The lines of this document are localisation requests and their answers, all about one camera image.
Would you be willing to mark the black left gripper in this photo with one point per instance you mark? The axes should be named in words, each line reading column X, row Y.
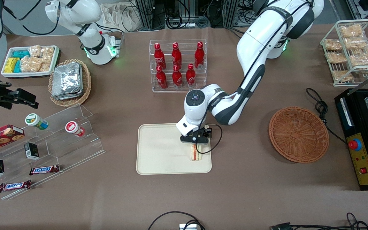
column 205, row 132

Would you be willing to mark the triangular sandwich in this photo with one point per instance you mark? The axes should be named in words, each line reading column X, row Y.
column 195, row 155

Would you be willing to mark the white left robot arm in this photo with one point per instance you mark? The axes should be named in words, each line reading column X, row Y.
column 254, row 48

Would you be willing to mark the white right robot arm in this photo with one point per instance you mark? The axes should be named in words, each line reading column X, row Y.
column 93, row 41

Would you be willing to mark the white rectangular snack tray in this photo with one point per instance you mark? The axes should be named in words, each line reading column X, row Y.
column 6, row 74

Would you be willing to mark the beige plastic tray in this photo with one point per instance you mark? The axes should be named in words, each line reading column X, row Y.
column 161, row 150

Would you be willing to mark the oval light wicker basket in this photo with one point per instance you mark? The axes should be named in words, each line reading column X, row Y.
column 86, row 86

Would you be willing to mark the round brown wicker basket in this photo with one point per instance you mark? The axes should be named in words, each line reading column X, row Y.
column 299, row 135

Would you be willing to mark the green lid yogurt cup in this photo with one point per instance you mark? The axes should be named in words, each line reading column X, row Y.
column 34, row 119

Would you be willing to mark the teal snack pack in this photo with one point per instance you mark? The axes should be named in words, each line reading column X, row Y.
column 17, row 66
column 21, row 53

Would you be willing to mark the yellow snack pack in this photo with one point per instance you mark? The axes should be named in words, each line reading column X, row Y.
column 10, row 65

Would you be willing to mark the red tartan cookie box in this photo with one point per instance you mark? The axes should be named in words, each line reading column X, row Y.
column 2, row 137

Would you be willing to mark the clear rice cracker packet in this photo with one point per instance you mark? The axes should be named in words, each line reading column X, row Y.
column 45, row 67
column 47, row 54
column 35, row 51
column 30, row 64

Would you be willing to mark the silver foil packet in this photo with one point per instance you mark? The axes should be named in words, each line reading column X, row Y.
column 65, row 97
column 66, row 78

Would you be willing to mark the clear acrylic bottle rack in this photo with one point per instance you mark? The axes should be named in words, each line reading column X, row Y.
column 184, row 89

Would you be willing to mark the red lid yogurt cup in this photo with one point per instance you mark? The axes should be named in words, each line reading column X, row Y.
column 72, row 127

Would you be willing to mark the clear acrylic stepped display stand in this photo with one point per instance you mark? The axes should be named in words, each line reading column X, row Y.
column 62, row 148

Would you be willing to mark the red cola bottle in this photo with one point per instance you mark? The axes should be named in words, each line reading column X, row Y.
column 190, row 77
column 199, row 56
column 177, row 78
column 161, row 79
column 176, row 55
column 159, row 57

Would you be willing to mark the Snickers chocolate bar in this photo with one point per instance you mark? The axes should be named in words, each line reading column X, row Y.
column 44, row 169
column 14, row 186

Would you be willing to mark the small silver device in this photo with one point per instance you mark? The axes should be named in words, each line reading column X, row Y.
column 187, row 227

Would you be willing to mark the beige cloth bag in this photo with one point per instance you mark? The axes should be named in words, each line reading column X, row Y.
column 120, row 16

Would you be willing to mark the black sealing machine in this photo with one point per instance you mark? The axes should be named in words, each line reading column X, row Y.
column 343, row 124

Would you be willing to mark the bagged fried snack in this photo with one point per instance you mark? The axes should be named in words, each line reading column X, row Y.
column 363, row 59
column 342, row 75
column 351, row 31
column 333, row 44
column 336, row 57
column 356, row 43

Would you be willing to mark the grey metal lever bar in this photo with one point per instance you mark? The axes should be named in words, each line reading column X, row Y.
column 367, row 82

